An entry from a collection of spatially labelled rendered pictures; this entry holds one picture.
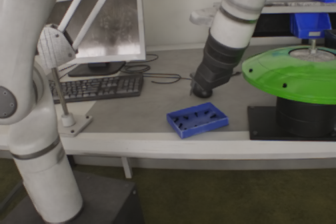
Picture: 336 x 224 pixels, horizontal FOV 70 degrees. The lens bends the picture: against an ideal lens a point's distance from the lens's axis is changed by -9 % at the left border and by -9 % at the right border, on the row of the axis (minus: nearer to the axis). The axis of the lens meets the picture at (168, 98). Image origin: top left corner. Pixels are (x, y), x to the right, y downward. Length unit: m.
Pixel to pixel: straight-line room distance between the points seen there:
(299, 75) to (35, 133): 0.48
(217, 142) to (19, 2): 0.47
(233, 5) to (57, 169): 0.41
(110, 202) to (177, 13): 1.13
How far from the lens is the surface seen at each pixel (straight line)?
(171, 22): 1.50
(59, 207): 0.55
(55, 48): 0.67
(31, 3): 0.38
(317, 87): 0.51
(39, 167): 0.49
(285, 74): 0.53
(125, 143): 0.66
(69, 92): 0.96
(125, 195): 0.60
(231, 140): 0.61
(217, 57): 0.49
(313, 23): 1.55
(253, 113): 0.70
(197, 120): 0.69
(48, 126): 0.48
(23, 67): 0.40
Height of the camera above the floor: 1.26
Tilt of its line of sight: 25 degrees down
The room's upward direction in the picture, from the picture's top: 6 degrees counter-clockwise
